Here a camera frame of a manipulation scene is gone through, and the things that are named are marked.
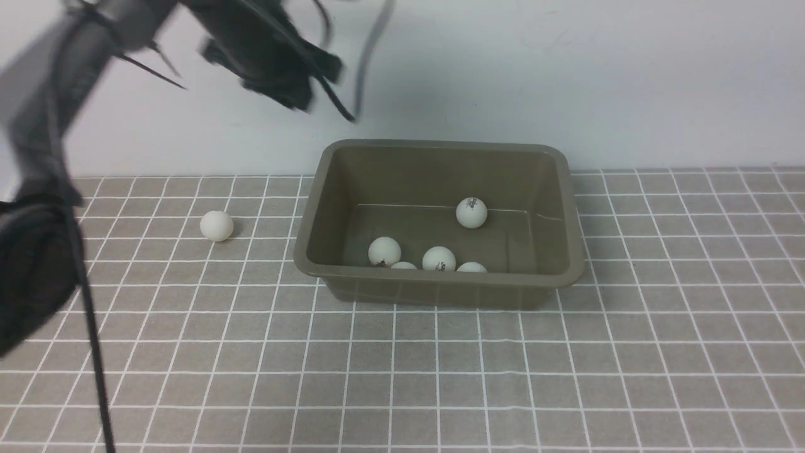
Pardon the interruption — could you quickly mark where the plain white ping-pong ball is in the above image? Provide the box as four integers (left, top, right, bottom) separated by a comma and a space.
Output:
422, 246, 457, 272

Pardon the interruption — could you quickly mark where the white ping-pong ball printed logo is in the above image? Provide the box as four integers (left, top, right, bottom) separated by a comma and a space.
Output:
391, 261, 418, 270

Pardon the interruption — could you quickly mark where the white ping-pong ball with logo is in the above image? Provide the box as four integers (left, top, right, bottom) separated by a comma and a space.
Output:
199, 210, 234, 243

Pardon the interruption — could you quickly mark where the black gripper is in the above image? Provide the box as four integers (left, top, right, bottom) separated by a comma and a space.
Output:
183, 1, 343, 111

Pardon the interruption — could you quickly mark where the white ping-pong ball front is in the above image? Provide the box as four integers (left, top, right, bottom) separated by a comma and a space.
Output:
455, 197, 488, 229

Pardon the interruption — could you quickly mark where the black cable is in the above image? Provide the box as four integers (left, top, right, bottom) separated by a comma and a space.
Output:
352, 0, 397, 120

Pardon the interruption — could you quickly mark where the olive green plastic bin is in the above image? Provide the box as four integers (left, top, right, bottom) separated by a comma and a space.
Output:
294, 140, 586, 310

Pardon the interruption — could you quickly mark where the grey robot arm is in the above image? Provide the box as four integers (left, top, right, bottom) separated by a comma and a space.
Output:
1, 1, 343, 355

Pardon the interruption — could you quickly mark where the white ping-pong ball small mark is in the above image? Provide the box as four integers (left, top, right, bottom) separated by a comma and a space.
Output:
456, 262, 488, 273

